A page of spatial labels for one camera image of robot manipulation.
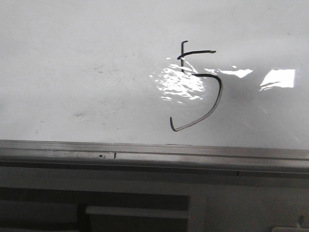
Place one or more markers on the white whiteboard with aluminium frame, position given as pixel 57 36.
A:
pixel 216 84

